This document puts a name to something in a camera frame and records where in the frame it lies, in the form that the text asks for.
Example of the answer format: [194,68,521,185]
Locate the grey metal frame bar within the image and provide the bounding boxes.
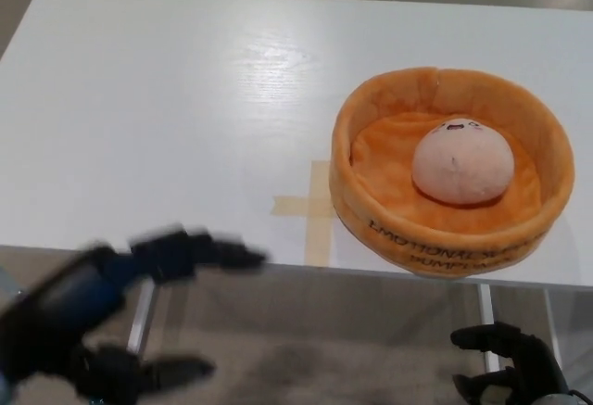
[0,256,33,304]

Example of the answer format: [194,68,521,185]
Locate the orange plush round basket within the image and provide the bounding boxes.
[329,65,575,279]

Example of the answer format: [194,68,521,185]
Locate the short notched beige tape strip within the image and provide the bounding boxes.
[271,195,335,218]

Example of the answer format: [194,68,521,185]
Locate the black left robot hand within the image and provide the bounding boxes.
[0,223,271,405]

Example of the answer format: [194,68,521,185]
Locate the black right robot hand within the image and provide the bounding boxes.
[450,322,571,405]

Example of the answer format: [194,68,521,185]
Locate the long beige masking tape strip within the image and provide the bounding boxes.
[303,160,335,268]

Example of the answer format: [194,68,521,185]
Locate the white metal table leg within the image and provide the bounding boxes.
[125,279,155,355]
[476,283,499,373]

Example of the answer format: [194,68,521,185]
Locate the pink round plush toy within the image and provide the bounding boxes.
[411,117,516,205]

